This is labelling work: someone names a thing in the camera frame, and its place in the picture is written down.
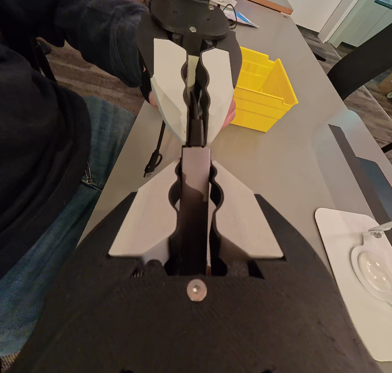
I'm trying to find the person's left hand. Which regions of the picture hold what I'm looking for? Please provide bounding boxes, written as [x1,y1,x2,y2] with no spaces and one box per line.
[222,99,237,130]

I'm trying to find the braided black usb-c cable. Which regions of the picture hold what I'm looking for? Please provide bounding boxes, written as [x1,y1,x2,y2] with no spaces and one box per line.
[143,91,207,178]

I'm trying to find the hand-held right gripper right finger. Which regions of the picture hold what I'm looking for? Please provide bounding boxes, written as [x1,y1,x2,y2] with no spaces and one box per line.
[210,162,284,261]

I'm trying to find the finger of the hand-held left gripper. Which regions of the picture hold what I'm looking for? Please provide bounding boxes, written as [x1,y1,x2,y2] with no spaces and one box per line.
[197,47,234,145]
[151,39,190,145]

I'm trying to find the person's left forearm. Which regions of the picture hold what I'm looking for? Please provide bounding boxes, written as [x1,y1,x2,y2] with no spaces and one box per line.
[37,0,150,88]

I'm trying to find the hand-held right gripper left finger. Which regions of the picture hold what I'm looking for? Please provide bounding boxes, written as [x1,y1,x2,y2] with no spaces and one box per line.
[109,162,184,260]

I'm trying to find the grey usb hub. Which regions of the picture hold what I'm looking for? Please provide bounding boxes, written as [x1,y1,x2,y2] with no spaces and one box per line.
[175,146,215,275]

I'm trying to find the person's blue jeans leg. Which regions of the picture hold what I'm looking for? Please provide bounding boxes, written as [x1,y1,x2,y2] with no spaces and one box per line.
[0,94,138,355]

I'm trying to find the yellow plastic bin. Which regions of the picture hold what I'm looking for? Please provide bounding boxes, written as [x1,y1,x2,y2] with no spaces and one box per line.
[230,46,299,132]

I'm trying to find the white stand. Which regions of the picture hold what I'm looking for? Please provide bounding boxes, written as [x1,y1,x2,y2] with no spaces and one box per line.
[315,208,392,361]

